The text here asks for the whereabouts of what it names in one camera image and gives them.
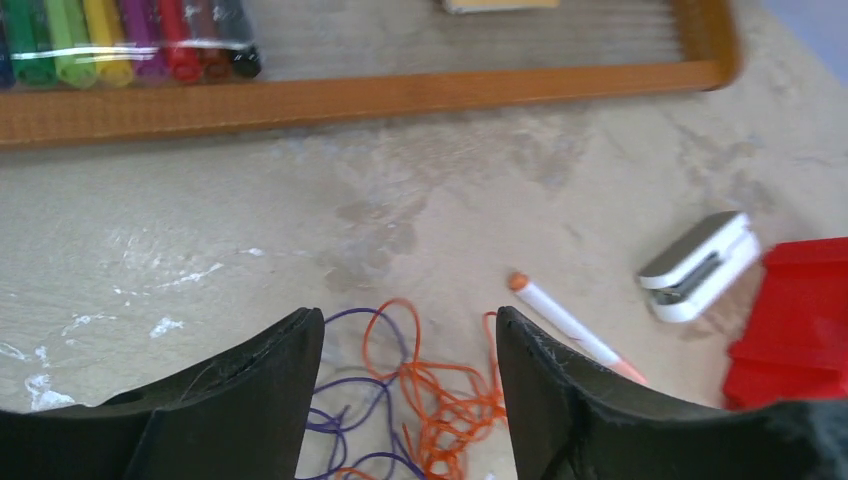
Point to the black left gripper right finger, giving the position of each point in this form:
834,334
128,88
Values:
571,418

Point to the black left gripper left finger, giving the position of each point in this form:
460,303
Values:
240,414

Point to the white marker with orange cap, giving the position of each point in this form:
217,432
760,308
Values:
596,349

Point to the white stapler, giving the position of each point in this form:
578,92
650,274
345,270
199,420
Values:
697,268

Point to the red plastic bin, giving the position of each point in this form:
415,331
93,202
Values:
794,346

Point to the wooden shelf rack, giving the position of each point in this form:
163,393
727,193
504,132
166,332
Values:
712,59

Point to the coloured marker set pack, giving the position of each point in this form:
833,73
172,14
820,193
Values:
83,44

